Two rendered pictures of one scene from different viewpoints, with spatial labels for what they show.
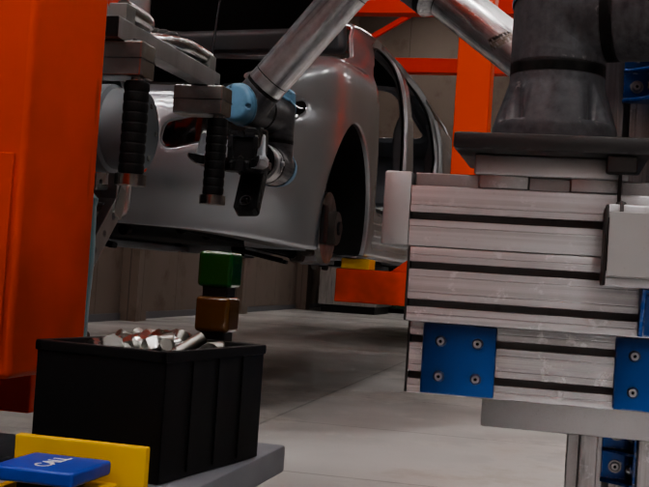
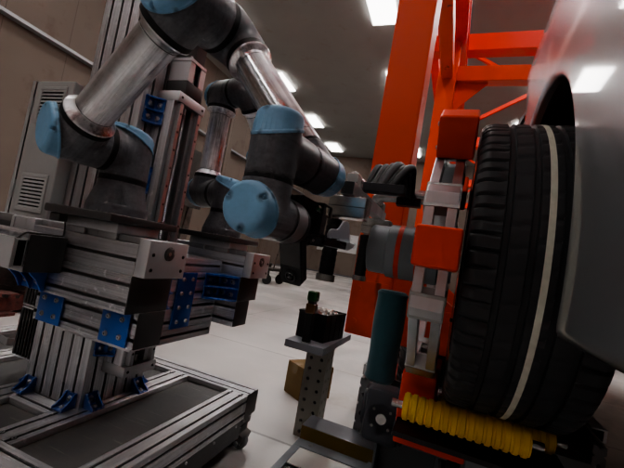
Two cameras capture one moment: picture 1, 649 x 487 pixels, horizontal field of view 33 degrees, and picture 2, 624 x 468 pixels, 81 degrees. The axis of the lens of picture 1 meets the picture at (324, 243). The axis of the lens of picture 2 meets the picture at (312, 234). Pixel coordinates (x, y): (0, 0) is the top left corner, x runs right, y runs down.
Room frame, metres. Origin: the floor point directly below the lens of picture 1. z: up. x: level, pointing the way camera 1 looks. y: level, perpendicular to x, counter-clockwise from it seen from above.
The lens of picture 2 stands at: (2.74, 0.26, 0.80)
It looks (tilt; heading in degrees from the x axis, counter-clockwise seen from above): 3 degrees up; 187
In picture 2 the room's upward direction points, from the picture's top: 10 degrees clockwise
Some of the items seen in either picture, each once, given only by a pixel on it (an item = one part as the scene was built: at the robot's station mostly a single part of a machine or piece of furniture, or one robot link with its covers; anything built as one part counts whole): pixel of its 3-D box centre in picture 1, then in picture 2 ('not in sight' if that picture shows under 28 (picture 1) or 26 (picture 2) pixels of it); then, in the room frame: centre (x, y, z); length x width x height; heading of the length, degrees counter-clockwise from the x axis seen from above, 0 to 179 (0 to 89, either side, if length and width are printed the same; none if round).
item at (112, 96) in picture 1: (83, 128); (409, 253); (1.76, 0.40, 0.85); 0.21 x 0.14 x 0.14; 76
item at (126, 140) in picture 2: not in sight; (125, 152); (1.85, -0.38, 0.98); 0.13 x 0.12 x 0.14; 156
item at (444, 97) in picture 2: not in sight; (431, 172); (-0.71, 0.81, 1.75); 0.19 x 0.19 x 2.45; 76
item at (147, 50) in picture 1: (119, 59); (376, 227); (1.56, 0.31, 0.93); 0.09 x 0.05 x 0.05; 76
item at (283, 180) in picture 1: (273, 165); (262, 210); (2.21, 0.11, 0.85); 0.11 x 0.08 x 0.09; 166
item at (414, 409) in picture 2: not in sight; (462, 422); (1.91, 0.53, 0.51); 0.29 x 0.06 x 0.06; 76
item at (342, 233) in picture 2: (204, 148); (344, 235); (1.98, 0.23, 0.85); 0.09 x 0.03 x 0.06; 135
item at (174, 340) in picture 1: (155, 394); (321, 322); (1.08, 0.16, 0.51); 0.20 x 0.14 x 0.13; 157
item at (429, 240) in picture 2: not in sight; (436, 248); (2.08, 0.39, 0.85); 0.09 x 0.08 x 0.07; 166
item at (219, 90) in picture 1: (202, 100); (349, 207); (1.89, 0.22, 0.93); 0.09 x 0.05 x 0.05; 76
